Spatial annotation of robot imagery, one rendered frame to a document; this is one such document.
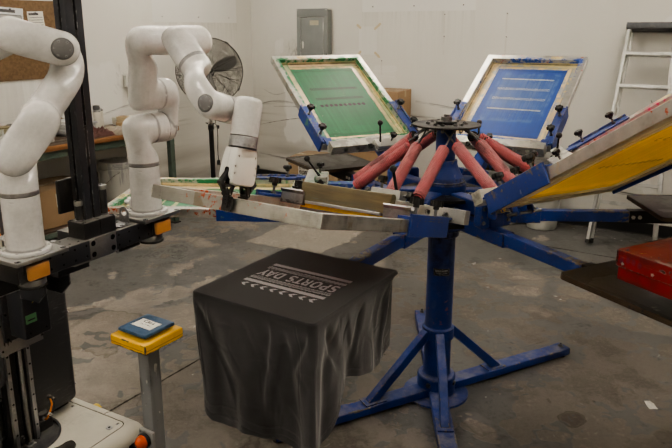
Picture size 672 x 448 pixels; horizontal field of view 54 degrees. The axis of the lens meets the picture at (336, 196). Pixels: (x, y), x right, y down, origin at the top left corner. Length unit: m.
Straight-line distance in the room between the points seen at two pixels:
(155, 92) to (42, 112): 0.46
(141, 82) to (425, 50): 4.75
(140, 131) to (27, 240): 0.48
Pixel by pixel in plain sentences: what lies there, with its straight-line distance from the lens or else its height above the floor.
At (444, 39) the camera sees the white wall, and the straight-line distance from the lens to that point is 6.49.
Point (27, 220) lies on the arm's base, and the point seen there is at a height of 1.23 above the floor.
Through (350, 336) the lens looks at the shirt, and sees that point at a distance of 1.98.
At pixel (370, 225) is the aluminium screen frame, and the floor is 1.19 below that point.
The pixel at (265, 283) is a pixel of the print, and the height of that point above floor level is 0.95.
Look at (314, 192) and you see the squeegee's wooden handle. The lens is 2.28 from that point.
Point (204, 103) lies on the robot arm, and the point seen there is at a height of 1.52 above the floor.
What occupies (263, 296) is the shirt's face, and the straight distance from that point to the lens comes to 1.96.
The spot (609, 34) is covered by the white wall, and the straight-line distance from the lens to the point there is 6.06.
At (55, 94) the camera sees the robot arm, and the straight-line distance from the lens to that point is 1.81.
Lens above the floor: 1.71
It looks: 14 degrees down
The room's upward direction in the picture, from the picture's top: straight up
